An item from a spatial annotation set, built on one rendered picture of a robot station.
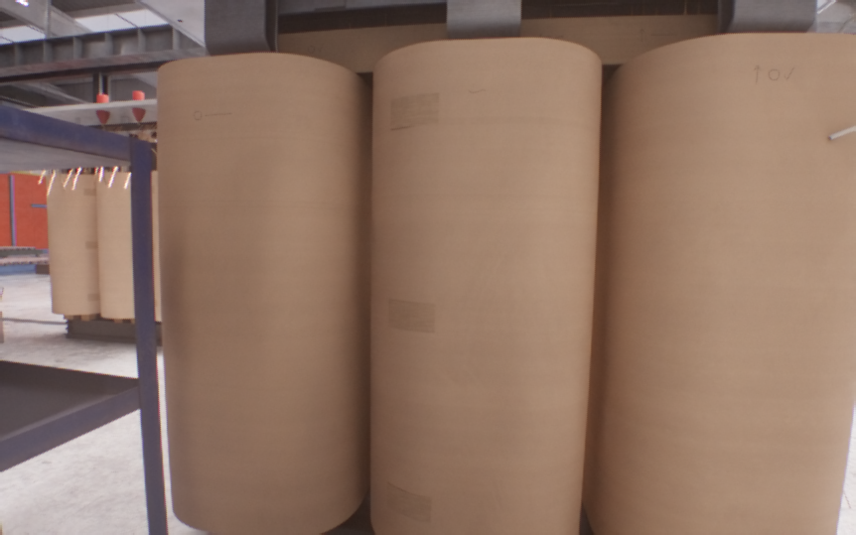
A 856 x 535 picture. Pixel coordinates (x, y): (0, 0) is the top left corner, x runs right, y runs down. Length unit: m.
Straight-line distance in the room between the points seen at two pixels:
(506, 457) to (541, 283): 0.29
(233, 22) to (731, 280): 0.93
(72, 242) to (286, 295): 2.90
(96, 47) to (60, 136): 12.62
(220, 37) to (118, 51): 11.91
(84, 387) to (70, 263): 2.73
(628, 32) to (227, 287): 0.83
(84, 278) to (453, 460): 3.14
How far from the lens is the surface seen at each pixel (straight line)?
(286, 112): 0.79
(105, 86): 13.99
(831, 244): 0.83
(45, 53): 14.11
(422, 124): 0.70
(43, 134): 0.67
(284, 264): 0.76
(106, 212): 3.34
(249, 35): 0.90
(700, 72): 0.78
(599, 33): 0.90
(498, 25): 0.78
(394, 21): 0.92
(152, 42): 12.26
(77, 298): 3.61
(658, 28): 0.93
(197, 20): 1.46
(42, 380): 0.98
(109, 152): 0.72
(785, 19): 0.90
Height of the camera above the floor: 0.77
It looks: 4 degrees down
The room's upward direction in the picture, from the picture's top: 1 degrees clockwise
